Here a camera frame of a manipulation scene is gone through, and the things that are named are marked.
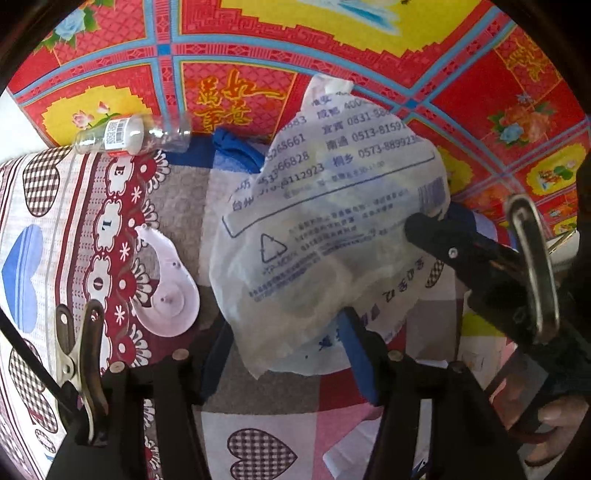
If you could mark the person's right hand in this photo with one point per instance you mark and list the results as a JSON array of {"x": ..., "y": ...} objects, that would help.
[{"x": 561, "y": 415}]

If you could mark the clear plastic bottle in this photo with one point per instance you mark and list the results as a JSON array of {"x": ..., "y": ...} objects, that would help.
[{"x": 134, "y": 135}]

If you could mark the white printed plastic bag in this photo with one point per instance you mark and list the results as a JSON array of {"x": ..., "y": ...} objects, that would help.
[{"x": 332, "y": 230}]

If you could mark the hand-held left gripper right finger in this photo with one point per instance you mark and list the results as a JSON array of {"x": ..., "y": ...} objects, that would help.
[{"x": 362, "y": 364}]

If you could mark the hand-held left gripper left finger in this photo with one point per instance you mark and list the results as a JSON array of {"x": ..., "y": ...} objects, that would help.
[{"x": 217, "y": 360}]

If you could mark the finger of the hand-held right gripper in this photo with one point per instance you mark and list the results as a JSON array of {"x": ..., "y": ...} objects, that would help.
[
  {"x": 434, "y": 235},
  {"x": 464, "y": 219}
]

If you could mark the white plastic tape dispenser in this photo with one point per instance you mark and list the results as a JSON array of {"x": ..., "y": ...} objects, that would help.
[{"x": 168, "y": 300}]

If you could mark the checkered heart bed sheet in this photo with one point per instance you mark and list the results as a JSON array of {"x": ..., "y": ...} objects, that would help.
[{"x": 69, "y": 230}]

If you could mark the red floral printed cloth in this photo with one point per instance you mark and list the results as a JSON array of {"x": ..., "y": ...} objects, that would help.
[{"x": 323, "y": 46}]

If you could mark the metal spring clip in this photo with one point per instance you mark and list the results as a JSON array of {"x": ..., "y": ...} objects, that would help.
[{"x": 78, "y": 350}]

